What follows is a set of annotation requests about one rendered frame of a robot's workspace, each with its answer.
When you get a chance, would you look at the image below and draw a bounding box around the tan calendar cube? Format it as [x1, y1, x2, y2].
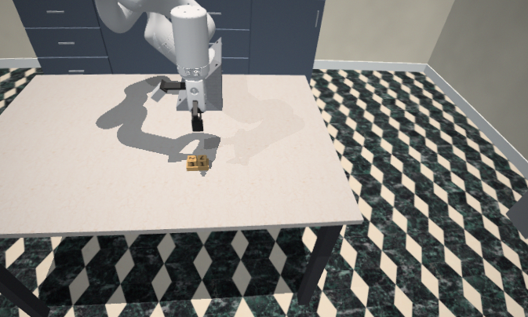
[198, 155, 207, 166]
[188, 155, 198, 166]

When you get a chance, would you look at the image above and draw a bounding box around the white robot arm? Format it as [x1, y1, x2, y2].
[95, 0, 216, 102]

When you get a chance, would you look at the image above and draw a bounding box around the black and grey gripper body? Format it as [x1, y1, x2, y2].
[180, 73, 209, 112]

